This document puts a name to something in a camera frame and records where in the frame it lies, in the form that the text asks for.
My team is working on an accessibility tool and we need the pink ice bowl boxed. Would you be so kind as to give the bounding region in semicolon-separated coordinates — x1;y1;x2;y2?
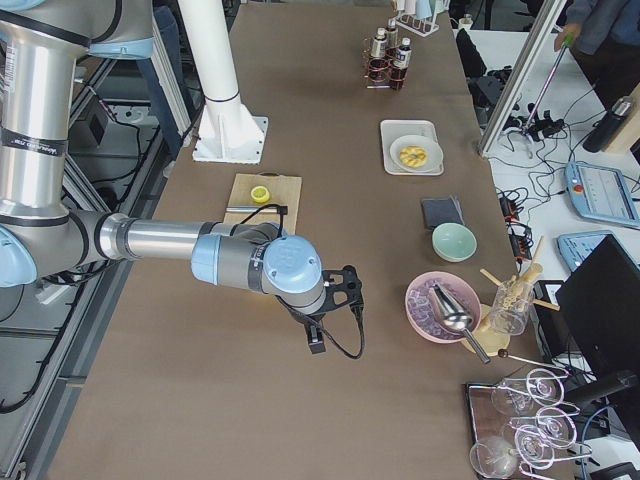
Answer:
405;271;481;344

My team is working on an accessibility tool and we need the wine glass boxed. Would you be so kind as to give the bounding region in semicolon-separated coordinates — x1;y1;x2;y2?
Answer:
491;367;568;416
507;407;577;449
469;425;555;479

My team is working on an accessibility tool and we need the black monitor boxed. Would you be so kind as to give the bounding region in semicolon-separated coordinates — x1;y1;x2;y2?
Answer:
557;235;639;428

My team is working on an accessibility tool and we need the round wooden coaster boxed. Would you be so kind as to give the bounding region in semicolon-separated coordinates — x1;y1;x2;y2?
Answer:
473;304;511;357

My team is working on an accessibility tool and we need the grey folded cloth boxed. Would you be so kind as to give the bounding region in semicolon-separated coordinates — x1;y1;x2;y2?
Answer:
421;196;465;230

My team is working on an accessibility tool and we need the black insulated flask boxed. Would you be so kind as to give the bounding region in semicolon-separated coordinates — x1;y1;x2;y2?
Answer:
582;96;635;153

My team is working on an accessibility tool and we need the copper wire bottle rack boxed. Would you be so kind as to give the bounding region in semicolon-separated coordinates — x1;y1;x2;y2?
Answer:
362;37;403;90

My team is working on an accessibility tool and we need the wooden cutting board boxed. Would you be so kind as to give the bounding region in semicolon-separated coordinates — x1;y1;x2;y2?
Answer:
223;174;302;235

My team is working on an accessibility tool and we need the half lemon slice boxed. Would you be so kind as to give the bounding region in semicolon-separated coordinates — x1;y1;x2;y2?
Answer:
250;185;271;204

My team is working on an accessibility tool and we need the steel ice scoop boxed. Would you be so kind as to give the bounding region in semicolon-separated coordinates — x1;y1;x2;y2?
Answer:
429;283;490;364

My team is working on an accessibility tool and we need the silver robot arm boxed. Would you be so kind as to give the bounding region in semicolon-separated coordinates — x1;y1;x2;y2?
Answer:
1;1;364;353

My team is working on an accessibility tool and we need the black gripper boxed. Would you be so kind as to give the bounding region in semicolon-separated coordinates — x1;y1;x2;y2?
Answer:
304;266;363;354

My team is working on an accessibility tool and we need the aluminium frame post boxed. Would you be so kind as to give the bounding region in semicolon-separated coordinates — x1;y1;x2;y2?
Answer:
477;0;567;158

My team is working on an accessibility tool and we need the dark glass tray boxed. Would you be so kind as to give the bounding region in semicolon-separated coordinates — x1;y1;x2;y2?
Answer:
464;383;517;452

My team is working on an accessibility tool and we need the white serving tray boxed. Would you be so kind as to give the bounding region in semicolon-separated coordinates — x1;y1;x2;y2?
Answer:
380;120;444;176

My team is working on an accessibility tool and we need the blue teach pendant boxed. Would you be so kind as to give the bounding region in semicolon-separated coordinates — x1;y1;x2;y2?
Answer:
565;161;639;229
556;230;628;272

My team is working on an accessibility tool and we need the white round plate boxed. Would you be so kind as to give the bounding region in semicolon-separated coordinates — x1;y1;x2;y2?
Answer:
390;135;444;174

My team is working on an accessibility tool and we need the mint green bowl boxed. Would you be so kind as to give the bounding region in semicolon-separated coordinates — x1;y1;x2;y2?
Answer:
432;223;477;263

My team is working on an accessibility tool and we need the steel muddler rod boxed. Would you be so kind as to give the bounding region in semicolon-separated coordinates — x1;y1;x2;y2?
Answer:
226;204;288;214

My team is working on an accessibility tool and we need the white cup rack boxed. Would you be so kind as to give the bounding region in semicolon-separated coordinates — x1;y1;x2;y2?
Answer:
390;0;439;38

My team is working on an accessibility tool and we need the glass jar with sticks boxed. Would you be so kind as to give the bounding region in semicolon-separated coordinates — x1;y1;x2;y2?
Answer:
488;263;543;336

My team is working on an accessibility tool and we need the braided ring pastry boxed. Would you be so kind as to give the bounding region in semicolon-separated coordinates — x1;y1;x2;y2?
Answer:
399;145;428;169

